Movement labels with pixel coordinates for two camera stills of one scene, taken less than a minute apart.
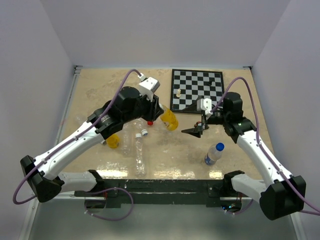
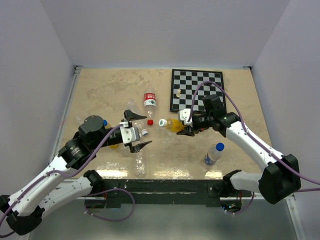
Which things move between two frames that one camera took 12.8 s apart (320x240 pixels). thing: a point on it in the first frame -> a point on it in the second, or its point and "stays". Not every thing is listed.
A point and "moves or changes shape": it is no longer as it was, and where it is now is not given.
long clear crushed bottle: (140, 165) stays
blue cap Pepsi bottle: (214, 153) stays
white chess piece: (178, 95) stays
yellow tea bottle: (169, 118) moves or changes shape
